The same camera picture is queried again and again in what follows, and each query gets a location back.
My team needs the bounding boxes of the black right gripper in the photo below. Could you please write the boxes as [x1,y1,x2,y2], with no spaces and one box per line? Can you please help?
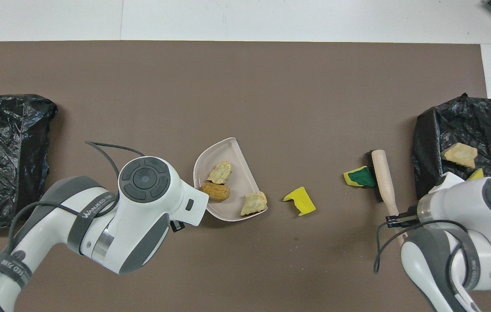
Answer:
[386,204,420,229]

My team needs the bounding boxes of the beige brush with black bristles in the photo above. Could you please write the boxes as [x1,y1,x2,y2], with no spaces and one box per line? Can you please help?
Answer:
[365,149,407,243]

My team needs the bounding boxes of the brown round bread roll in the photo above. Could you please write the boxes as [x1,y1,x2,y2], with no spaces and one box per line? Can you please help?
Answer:
[200,182,231,202]

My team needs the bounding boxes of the green topped yellow sponge piece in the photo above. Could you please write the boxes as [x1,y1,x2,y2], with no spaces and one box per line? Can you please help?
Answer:
[343,165,377,189]

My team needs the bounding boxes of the lumpy pale yellow bread chunk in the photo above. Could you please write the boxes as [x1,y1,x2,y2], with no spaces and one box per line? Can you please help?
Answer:
[207,161,234,185]

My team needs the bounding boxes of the ridged pale bread piece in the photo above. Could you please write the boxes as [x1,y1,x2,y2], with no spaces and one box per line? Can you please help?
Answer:
[240,191,268,217]

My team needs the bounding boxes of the beige plastic dustpan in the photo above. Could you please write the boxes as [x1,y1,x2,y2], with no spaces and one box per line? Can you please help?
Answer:
[193,137,268,222]

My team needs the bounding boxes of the orange striped bread piece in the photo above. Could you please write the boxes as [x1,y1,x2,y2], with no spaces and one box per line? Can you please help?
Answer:
[443,143,478,169]

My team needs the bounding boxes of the yellow notched sponge piece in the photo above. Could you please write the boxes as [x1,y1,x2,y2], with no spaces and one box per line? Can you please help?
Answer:
[283,186,316,217]

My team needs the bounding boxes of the black bag lined bin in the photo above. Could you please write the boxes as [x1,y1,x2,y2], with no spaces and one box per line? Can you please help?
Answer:
[411,93,491,200]
[0,94,58,229]

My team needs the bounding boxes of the brown table mat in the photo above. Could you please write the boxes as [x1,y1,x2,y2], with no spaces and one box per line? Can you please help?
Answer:
[0,41,491,312]

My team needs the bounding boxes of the left arm gripper cable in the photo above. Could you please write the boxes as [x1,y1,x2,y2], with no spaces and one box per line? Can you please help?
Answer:
[0,141,146,312]

